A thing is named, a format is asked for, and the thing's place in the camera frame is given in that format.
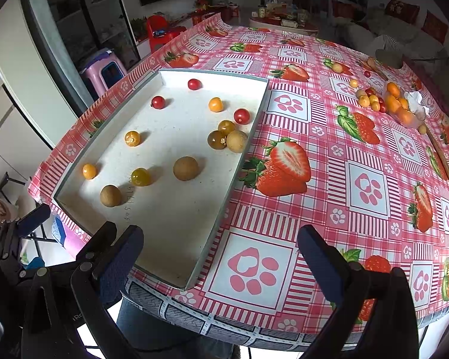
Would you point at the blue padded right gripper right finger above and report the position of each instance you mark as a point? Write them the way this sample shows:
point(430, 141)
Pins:
point(337, 278)

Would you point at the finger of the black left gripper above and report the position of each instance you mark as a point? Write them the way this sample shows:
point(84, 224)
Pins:
point(95, 249)
point(26, 225)

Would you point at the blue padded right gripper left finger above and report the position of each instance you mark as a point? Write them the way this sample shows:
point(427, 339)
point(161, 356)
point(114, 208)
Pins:
point(112, 270)

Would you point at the large tan longan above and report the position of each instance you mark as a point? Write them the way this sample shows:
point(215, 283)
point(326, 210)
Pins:
point(186, 168)

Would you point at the yellow cherry tomato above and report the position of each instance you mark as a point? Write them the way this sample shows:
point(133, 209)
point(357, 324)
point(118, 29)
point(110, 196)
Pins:
point(132, 138)

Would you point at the dark yellow-green cherry tomato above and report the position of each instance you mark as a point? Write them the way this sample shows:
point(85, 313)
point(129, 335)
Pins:
point(217, 140)

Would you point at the small tan longan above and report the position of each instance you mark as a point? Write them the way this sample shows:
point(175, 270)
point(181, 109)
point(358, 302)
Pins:
point(236, 141)

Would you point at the amber cherry tomato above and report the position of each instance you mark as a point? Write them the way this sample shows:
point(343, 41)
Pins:
point(226, 126)

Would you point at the red cherry tomato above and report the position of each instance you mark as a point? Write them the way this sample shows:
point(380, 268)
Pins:
point(158, 102)
point(242, 116)

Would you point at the orange cherry tomato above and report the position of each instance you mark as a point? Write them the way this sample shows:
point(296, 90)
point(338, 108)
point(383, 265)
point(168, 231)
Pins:
point(216, 105)

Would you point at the tan longan in tray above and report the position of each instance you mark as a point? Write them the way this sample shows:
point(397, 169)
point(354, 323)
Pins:
point(110, 196)

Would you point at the small orange tomato in tray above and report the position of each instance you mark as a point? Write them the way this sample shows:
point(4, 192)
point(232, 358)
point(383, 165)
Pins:
point(89, 171)

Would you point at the white grey-rimmed tray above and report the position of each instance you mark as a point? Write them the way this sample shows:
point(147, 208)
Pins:
point(179, 219)

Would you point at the pink strawberry checkered tablecloth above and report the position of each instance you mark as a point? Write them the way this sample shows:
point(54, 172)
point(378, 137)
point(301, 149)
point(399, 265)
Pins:
point(325, 153)

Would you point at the red cherry tomato in tray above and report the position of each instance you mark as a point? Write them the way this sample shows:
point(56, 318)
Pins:
point(158, 102)

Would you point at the long wooden stick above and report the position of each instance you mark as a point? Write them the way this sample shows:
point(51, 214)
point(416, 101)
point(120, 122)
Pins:
point(439, 152)

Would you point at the pink plastic stool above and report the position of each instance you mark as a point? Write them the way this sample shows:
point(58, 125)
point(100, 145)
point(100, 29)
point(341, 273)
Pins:
point(101, 71)

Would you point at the tan longan beside bowl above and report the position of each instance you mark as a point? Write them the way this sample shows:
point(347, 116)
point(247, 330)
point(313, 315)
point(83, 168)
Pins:
point(422, 129)

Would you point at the clear glass fruit bowl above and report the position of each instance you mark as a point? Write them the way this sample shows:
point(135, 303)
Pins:
point(398, 109)

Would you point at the crumpled white tissue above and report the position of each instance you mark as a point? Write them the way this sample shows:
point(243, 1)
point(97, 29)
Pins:
point(416, 105)

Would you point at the tangerine on top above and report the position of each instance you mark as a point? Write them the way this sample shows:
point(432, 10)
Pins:
point(393, 89)

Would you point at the tan longan far strawberry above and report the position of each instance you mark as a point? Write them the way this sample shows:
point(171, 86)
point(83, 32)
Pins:
point(337, 68)

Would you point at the red plastic chair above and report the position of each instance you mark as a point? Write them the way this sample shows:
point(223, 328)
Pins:
point(160, 32)

